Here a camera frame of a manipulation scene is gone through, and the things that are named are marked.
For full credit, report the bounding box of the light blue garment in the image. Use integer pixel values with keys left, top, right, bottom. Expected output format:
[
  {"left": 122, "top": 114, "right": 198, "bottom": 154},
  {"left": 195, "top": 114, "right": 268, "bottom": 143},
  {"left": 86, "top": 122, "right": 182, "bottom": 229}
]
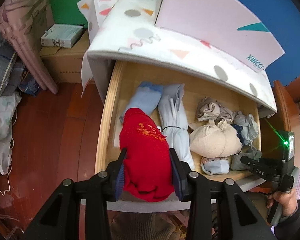
[{"left": 158, "top": 84, "right": 195, "bottom": 170}]

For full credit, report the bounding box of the pink XINCCI shoe box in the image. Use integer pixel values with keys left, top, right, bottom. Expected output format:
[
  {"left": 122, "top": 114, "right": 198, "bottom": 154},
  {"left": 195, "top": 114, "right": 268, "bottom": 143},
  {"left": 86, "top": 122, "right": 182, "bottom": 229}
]
[{"left": 155, "top": 0, "right": 285, "bottom": 72}]

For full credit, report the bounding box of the pink floral curtain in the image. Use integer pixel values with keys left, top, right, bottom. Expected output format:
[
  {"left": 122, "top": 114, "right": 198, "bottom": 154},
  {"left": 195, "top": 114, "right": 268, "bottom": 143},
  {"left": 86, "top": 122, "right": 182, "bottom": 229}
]
[{"left": 0, "top": 0, "right": 58, "bottom": 94}]

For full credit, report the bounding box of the beige lace bra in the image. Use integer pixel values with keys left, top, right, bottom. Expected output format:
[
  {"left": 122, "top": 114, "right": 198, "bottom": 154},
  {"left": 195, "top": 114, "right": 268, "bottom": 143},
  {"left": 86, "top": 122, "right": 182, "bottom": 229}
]
[{"left": 190, "top": 120, "right": 242, "bottom": 158}]

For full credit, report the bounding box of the wooden top drawer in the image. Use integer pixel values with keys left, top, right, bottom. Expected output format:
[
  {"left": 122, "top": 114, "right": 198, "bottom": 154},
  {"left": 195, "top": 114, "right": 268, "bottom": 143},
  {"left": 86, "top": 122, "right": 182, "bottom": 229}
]
[{"left": 94, "top": 61, "right": 265, "bottom": 213}]

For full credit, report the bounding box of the brown cardboard box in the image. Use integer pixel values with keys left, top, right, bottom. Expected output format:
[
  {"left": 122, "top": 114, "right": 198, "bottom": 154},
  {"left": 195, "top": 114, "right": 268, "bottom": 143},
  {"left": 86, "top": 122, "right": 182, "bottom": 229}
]
[{"left": 39, "top": 29, "right": 90, "bottom": 83}]

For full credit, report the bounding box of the navy lace underwear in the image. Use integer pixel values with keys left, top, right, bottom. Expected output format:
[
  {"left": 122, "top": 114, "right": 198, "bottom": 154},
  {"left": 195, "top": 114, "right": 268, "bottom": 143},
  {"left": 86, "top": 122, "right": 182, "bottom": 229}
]
[{"left": 231, "top": 124, "right": 244, "bottom": 146}]

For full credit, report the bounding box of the person right hand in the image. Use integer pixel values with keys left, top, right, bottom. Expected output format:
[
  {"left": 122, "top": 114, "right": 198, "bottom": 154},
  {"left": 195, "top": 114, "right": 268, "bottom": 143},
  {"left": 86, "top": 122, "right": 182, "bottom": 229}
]
[{"left": 266, "top": 189, "right": 298, "bottom": 217}]

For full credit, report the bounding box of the red underwear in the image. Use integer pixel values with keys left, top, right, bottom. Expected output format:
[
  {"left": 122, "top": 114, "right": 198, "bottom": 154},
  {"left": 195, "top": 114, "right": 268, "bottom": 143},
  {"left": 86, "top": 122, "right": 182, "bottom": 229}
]
[{"left": 119, "top": 108, "right": 174, "bottom": 202}]

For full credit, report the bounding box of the blue packet on floor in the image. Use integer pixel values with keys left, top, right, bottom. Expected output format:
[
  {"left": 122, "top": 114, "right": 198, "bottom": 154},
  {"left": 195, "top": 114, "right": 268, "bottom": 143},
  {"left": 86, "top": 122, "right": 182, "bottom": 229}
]
[{"left": 18, "top": 68, "right": 40, "bottom": 97}]

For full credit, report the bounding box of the orange wooden bed frame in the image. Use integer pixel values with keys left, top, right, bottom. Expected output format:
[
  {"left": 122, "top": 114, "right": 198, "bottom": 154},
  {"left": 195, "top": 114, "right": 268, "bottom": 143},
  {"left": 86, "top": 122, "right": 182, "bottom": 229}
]
[{"left": 273, "top": 76, "right": 300, "bottom": 166}]

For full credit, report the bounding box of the pale blue underwear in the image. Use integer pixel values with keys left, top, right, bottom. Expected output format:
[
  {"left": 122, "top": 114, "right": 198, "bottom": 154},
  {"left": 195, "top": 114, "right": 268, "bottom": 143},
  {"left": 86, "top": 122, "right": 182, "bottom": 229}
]
[{"left": 234, "top": 111, "right": 259, "bottom": 145}]

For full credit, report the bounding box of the white patterned cover cloth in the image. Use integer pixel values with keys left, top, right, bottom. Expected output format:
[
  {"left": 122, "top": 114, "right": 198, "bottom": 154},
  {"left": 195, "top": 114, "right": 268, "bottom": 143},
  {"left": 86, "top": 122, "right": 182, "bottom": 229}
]
[{"left": 77, "top": 0, "right": 277, "bottom": 117}]

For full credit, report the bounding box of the white teal mask box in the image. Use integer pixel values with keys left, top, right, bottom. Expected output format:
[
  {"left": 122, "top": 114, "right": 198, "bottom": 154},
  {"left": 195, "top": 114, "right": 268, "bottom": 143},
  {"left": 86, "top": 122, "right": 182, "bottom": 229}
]
[{"left": 41, "top": 24, "right": 84, "bottom": 48}]

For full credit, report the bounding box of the grey plaid blanket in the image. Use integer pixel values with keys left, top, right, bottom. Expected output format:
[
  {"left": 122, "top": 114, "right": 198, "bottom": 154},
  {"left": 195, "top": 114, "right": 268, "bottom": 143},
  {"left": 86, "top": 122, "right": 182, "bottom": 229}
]
[{"left": 0, "top": 33, "right": 25, "bottom": 97}]

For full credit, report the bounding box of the blue floral trim underwear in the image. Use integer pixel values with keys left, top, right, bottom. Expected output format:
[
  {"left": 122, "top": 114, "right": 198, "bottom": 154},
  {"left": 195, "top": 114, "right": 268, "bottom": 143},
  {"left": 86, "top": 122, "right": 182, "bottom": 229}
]
[{"left": 201, "top": 157, "right": 231, "bottom": 176}]

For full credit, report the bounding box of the grey beige rolled underwear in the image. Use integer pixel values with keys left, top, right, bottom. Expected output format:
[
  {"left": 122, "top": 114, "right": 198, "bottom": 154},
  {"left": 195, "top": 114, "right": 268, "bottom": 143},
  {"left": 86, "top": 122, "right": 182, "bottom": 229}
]
[{"left": 196, "top": 97, "right": 234, "bottom": 122}]

